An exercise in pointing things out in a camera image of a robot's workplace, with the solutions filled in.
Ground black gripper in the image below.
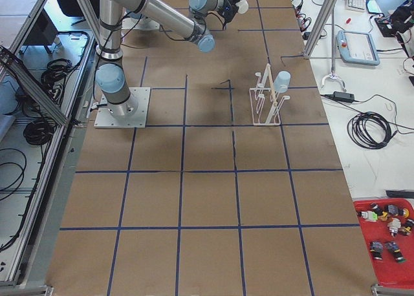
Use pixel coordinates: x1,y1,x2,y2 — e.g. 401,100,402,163
221,0,240,23

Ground white wire cup rack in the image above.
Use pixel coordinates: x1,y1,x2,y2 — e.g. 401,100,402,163
248,63,290,126

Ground aluminium frame post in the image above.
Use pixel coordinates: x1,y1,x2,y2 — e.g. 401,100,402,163
303,0,337,58

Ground black power adapter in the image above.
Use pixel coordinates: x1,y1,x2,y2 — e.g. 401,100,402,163
332,91,355,103

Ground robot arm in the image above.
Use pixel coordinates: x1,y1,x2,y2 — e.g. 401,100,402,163
95,0,248,118

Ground white plastic cup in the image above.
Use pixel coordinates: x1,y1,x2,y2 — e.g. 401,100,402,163
235,0,249,14

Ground coiled black cable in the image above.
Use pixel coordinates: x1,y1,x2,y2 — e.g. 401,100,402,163
347,112,391,149

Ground reacher grabber tool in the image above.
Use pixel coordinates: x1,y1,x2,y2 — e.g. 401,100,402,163
321,10,346,92

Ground teach pendant tablet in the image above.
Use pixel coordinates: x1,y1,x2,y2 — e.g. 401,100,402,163
336,30,380,66

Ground red parts tray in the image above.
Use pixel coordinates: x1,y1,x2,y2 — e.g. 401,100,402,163
354,198,413,290

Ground light blue plastic cup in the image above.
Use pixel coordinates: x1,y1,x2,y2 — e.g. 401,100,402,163
273,70,291,93

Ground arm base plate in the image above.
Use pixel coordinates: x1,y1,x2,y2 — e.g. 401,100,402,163
94,87,151,129
122,13,160,31

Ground brown paper table cover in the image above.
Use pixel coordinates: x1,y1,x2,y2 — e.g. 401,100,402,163
46,0,376,295

